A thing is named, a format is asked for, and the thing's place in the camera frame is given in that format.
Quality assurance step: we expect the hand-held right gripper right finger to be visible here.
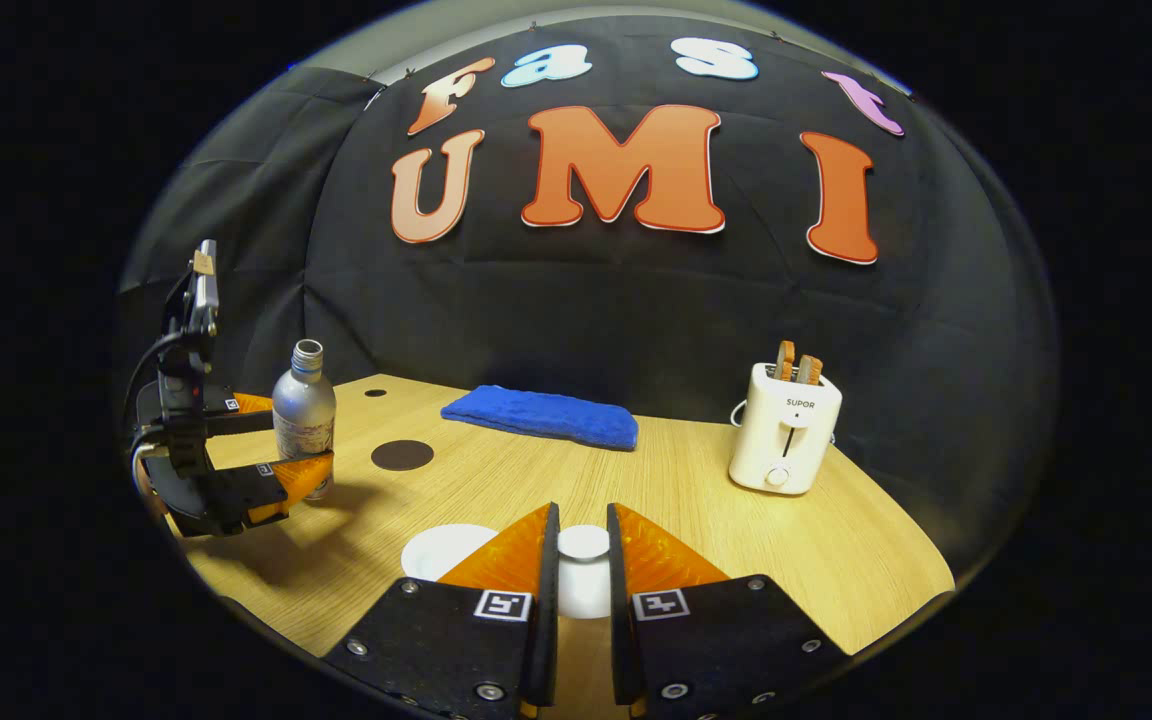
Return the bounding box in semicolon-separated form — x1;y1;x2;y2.
606;502;853;720

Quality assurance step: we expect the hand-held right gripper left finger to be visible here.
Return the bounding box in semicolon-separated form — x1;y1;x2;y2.
322;502;562;720

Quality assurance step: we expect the silver water bottle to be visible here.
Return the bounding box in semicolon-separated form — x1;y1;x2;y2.
272;339;338;501

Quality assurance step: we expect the dark round coaster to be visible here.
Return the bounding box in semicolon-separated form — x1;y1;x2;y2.
371;440;435;472

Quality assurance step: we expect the white saucer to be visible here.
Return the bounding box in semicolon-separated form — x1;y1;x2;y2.
401;524;499;582

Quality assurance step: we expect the blue towel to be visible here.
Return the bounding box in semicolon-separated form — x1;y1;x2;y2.
441;385;640;452

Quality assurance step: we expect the white toaster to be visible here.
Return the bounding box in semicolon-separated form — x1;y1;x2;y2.
728;362;844;497

